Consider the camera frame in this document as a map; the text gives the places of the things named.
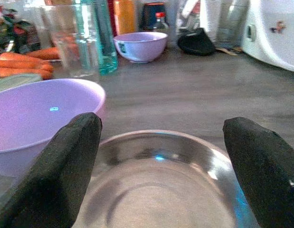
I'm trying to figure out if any red and green plant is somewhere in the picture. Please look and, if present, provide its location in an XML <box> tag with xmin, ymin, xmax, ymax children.
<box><xmin>0</xmin><ymin>6</ymin><xmax>33</xmax><ymax>57</ymax></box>

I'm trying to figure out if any white kitchen appliance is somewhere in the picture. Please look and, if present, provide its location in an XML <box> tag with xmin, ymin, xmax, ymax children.
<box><xmin>241</xmin><ymin>0</ymin><xmax>294</xmax><ymax>73</ymax></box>

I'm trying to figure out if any black folded cloth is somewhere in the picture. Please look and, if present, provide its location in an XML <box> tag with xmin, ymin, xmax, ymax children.
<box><xmin>177</xmin><ymin>27</ymin><xmax>217</xmax><ymax>57</ymax></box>

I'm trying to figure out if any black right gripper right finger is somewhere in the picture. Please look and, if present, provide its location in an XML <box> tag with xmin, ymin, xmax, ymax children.
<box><xmin>222</xmin><ymin>116</ymin><xmax>294</xmax><ymax>228</ymax></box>

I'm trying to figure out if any dark jar with orange lid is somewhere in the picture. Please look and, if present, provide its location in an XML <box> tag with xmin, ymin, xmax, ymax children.
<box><xmin>142</xmin><ymin>2</ymin><xmax>166</xmax><ymax>31</ymax></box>

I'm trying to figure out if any tall clear glass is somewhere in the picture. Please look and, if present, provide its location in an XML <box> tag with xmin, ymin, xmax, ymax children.
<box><xmin>214</xmin><ymin>0</ymin><xmax>250</xmax><ymax>45</ymax></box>

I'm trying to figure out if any lilac plastic bowl with label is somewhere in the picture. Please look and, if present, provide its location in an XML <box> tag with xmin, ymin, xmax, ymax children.
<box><xmin>113</xmin><ymin>31</ymin><xmax>169</xmax><ymax>64</ymax></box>

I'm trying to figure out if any clear bottle with red cap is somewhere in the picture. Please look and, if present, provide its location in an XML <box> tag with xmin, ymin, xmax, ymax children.
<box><xmin>152</xmin><ymin>12</ymin><xmax>170</xmax><ymax>34</ymax></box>

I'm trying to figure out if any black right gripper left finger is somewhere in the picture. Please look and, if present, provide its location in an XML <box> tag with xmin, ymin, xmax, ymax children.
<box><xmin>0</xmin><ymin>112</ymin><xmax>103</xmax><ymax>228</ymax></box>

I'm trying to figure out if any orange carrot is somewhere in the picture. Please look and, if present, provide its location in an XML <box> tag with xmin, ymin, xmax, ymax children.
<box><xmin>25</xmin><ymin>47</ymin><xmax>61</xmax><ymax>60</ymax></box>
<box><xmin>0</xmin><ymin>52</ymin><xmax>44</xmax><ymax>64</ymax></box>
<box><xmin>0</xmin><ymin>59</ymin><xmax>54</xmax><ymax>73</ymax></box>

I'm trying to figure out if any clear empty drinking glass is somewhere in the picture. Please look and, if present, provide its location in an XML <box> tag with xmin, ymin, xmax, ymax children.
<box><xmin>39</xmin><ymin>3</ymin><xmax>100</xmax><ymax>80</ymax></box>

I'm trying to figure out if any orange bottle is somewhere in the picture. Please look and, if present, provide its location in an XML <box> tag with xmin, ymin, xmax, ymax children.
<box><xmin>113</xmin><ymin>0</ymin><xmax>136</xmax><ymax>36</ymax></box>

